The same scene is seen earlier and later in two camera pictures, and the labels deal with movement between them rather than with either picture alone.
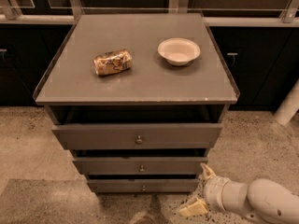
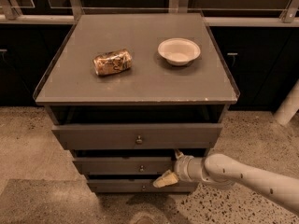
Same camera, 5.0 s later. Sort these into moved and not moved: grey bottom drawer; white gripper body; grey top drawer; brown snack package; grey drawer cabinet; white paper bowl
Moved: white gripper body
Not moved: brown snack package; white paper bowl; grey drawer cabinet; grey top drawer; grey bottom drawer
